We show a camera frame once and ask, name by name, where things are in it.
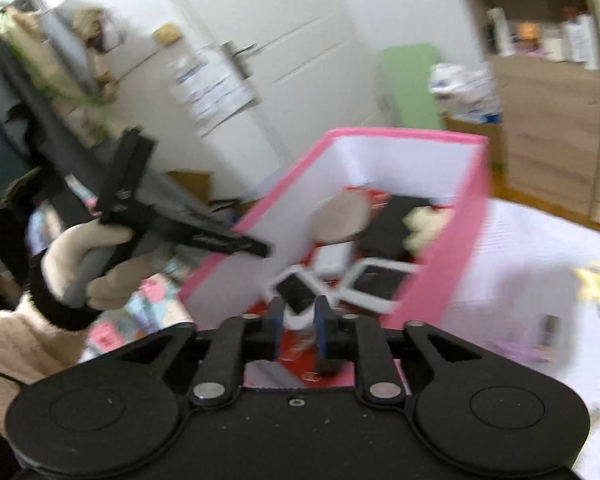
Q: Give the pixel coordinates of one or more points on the small white framed black device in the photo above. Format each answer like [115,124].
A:
[295,296]

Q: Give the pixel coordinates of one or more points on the person's left hand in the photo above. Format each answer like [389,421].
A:
[67,260]

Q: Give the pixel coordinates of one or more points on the orange box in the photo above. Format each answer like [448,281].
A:
[527,30]

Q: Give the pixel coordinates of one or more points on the yellow star toy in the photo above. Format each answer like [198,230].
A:
[595,280]

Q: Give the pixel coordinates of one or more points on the white door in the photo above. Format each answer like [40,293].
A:
[300,35]

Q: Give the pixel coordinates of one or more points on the white striped bed sheet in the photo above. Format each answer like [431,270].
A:
[530,270]

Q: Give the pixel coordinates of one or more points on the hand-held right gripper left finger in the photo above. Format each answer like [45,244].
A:
[276,320]

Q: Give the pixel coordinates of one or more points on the paper sheet on door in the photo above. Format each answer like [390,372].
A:
[210,87]

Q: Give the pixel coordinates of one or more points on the cream soft toy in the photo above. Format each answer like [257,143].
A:
[425,225]

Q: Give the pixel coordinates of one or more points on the white plastic bag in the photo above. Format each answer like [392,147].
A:
[462,92]

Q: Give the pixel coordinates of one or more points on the tall white bottle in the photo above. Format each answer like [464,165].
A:
[590,42]

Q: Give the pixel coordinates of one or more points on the black square box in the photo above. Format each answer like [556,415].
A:
[387,227]

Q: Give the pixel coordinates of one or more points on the beige hanging bag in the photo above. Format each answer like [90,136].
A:
[75,45]

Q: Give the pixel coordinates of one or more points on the white spray bottle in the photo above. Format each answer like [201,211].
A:
[500,32]

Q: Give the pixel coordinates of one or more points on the dark hanging coat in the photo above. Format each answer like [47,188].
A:
[5,120]

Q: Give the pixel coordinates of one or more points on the wooden shelf cabinet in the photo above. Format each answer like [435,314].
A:
[545,125]

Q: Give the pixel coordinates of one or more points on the pink storage box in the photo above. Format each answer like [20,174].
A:
[445,240]

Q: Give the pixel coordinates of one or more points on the small white box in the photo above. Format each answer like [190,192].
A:
[332,260]

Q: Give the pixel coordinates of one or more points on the green board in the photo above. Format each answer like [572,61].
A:
[412,85]

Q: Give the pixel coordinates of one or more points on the round beige disc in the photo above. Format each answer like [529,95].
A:
[340,217]

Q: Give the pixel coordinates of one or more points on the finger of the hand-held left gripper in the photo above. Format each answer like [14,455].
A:
[210,240]

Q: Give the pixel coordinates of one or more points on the large white framed black device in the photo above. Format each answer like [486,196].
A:
[377,282]

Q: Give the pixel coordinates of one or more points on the person's left forearm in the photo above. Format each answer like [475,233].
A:
[10,340]

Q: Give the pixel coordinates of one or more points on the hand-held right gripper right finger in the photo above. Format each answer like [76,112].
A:
[322,330]

